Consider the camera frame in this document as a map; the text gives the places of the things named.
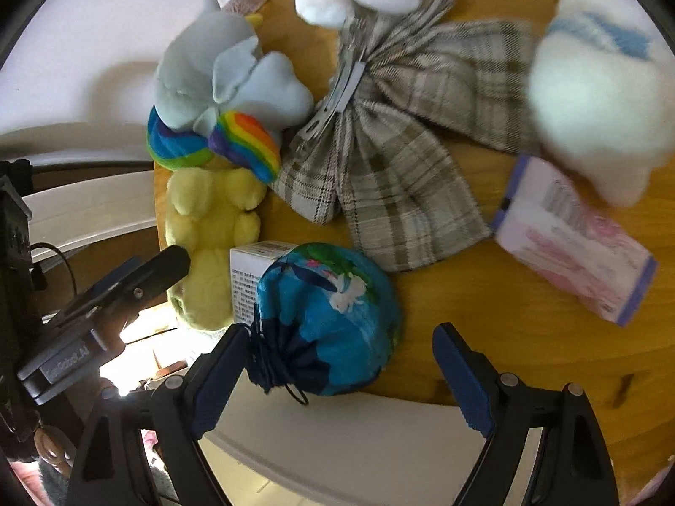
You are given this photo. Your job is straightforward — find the white dog plush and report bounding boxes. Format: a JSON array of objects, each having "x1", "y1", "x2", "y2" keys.
[{"x1": 527, "y1": 0, "x2": 674, "y2": 207}]

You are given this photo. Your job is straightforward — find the pink tissue packet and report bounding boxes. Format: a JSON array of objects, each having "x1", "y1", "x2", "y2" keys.
[{"x1": 492, "y1": 156, "x2": 658, "y2": 327}]

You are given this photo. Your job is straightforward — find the plaid fabric bow clip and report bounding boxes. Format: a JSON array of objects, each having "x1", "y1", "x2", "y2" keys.
[{"x1": 272, "y1": 0, "x2": 538, "y2": 272}]

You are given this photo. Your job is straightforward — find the white curved fan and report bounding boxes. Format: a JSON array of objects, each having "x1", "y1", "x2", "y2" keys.
[{"x1": 24, "y1": 170, "x2": 156, "y2": 253}]

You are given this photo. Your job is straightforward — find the blue rainbow pony plush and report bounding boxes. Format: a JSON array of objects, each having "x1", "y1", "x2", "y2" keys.
[{"x1": 146, "y1": 0, "x2": 313, "y2": 184}]

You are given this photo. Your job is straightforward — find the white printed carton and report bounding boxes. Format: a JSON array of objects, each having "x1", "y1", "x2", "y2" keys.
[{"x1": 230, "y1": 241, "x2": 295, "y2": 324}]

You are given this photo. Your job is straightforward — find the blue floral drawstring pouch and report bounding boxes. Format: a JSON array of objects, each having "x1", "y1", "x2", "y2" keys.
[{"x1": 246, "y1": 242, "x2": 403, "y2": 404}]

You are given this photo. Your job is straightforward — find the yellow plush toy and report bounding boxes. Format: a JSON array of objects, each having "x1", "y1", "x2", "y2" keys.
[{"x1": 165, "y1": 167, "x2": 268, "y2": 332}]

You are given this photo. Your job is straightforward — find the white plastic tray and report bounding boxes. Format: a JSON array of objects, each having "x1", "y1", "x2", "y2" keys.
[{"x1": 199, "y1": 377, "x2": 485, "y2": 505}]

